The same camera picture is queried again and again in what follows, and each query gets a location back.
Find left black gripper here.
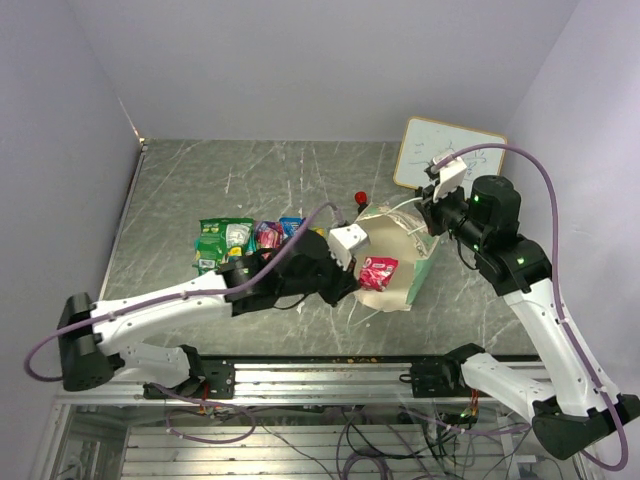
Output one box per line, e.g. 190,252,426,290
279,243,361,307

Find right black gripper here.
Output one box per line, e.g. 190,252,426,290
415,177,487,252

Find green patterned paper bag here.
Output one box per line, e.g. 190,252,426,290
355,201,439,313

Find pink red snack packet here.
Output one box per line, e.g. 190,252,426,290
359,256,399,292

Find blue purple snack packet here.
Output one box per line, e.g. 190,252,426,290
278,217,304,239

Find purple pink snack packet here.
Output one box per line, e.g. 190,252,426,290
254,221,284,249

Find green chips bag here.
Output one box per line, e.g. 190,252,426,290
193,217,255,275

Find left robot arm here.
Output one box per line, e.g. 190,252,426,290
58,225,369,397

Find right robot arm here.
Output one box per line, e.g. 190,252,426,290
415,175,639,460

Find small whiteboard with writing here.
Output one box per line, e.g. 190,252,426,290
393,117,507,196

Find red and black marker cap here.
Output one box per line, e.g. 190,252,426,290
354,191,368,205

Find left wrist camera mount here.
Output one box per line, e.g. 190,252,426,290
327,224,370,270

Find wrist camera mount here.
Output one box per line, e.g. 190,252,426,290
327,224,370,270
425,154,467,202

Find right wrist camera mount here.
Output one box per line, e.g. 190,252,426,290
425,154,467,202

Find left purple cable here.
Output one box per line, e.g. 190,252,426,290
23,202,346,444

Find purple cable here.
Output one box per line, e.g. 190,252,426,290
23,202,346,444
434,143,629,472

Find aluminium rail frame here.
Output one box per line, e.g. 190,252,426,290
54,357,551,409

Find tangled cables under frame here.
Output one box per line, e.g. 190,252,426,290
164,384,551,480

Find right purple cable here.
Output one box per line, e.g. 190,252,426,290
434,143,629,472

